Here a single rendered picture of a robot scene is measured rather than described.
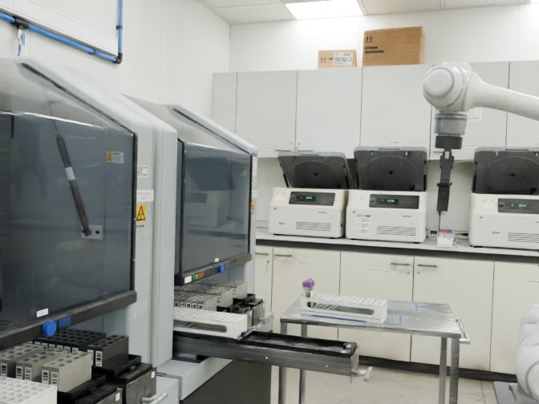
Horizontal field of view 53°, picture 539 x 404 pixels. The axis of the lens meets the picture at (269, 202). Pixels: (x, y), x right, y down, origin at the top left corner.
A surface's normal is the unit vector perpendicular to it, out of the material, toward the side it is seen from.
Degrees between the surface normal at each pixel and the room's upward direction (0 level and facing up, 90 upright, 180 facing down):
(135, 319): 90
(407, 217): 90
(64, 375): 90
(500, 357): 90
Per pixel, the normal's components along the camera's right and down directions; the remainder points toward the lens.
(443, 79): -0.59, 0.01
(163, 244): 0.95, 0.04
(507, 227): -0.32, 0.02
